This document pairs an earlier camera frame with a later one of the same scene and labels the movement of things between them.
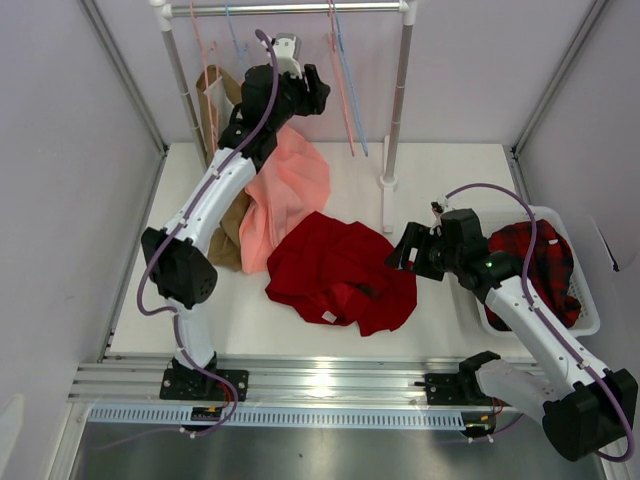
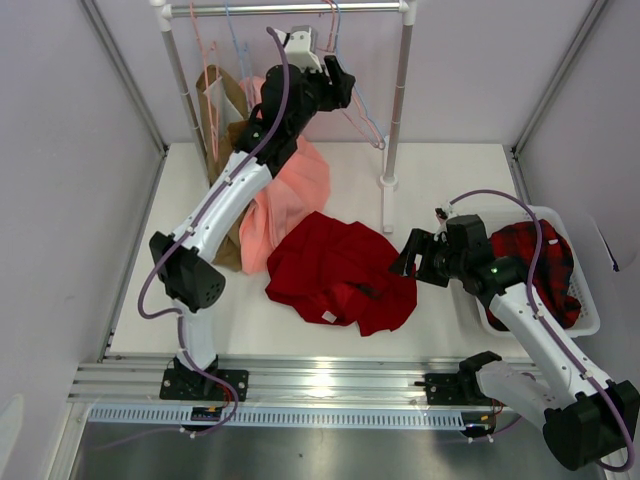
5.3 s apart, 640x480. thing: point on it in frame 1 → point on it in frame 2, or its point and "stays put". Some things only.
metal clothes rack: x=166 y=10 stays put
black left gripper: x=313 y=102 → x=337 y=96
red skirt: x=337 y=271 stays put
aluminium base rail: x=278 y=381 stays put
